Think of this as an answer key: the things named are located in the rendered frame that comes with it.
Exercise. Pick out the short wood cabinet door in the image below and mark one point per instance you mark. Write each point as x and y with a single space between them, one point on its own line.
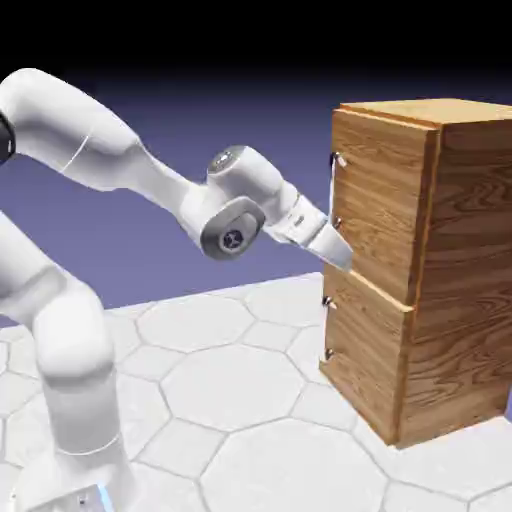
364 352

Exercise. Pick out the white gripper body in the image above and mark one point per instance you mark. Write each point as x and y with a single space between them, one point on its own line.
330 243

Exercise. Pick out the tall wood cabinet door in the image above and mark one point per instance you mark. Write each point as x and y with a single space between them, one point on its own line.
380 208

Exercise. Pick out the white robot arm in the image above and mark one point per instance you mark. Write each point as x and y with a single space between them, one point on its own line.
84 136

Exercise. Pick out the light wood cabinet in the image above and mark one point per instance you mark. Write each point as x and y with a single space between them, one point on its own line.
460 260

